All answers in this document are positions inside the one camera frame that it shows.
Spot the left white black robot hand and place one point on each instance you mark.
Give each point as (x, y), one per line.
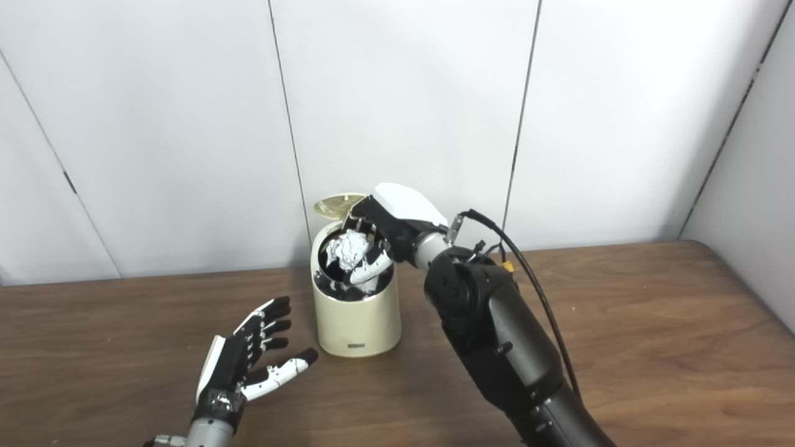
(227, 366)

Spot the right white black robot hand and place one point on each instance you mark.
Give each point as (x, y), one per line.
(400, 217)

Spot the white paper ball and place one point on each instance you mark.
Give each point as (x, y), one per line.
(348, 248)

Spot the round cream bin lid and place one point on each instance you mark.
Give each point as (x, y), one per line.
(335, 205)

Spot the cream-colored bin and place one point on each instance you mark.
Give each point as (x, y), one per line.
(357, 323)

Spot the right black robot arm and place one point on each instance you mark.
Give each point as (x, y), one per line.
(497, 335)

